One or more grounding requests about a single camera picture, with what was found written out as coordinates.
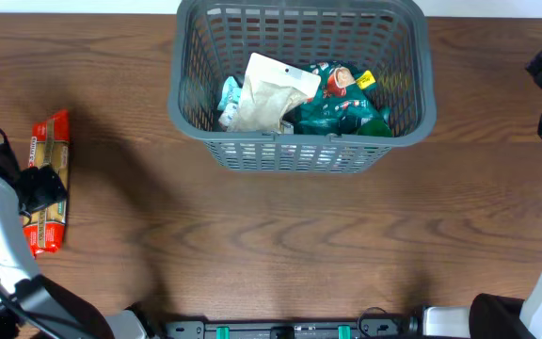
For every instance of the green lid jar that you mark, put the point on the green lid jar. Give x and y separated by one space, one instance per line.
377 127

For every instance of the green instant coffee bag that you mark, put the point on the green instant coffee bag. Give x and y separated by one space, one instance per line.
342 102

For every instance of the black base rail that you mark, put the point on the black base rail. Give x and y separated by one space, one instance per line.
345 329

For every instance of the orange spaghetti packet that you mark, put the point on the orange spaghetti packet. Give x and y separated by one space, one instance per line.
50 145

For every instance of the grey plastic lattice basket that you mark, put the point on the grey plastic lattice basket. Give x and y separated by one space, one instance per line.
214 40

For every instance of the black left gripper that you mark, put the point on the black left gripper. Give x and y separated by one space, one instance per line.
41 184

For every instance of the mint toilet wipes pack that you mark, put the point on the mint toilet wipes pack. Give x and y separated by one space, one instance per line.
230 93

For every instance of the beige paper pouch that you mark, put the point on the beige paper pouch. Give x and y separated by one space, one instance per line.
270 90

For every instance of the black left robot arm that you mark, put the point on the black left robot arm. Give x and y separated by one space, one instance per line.
26 295

